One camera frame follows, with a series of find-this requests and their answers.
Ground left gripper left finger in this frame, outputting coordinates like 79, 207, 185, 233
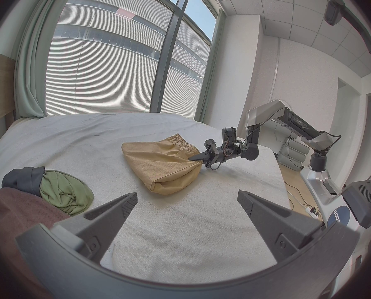
52, 192, 139, 265

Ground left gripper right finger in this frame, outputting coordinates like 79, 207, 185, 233
237, 190, 324, 265

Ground tan shorts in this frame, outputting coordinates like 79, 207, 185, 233
122, 133, 209, 195

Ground bed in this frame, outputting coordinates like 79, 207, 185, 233
0, 49, 292, 284

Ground green garment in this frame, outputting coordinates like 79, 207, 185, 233
39, 170, 95, 217

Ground grey-green curtain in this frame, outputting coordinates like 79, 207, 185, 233
14, 0, 71, 118
193, 10, 226, 122

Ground brown garment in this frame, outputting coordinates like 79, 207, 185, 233
0, 187, 72, 270

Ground black garment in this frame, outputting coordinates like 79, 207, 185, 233
2, 166, 46, 196

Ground window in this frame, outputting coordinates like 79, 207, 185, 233
45, 0, 219, 121

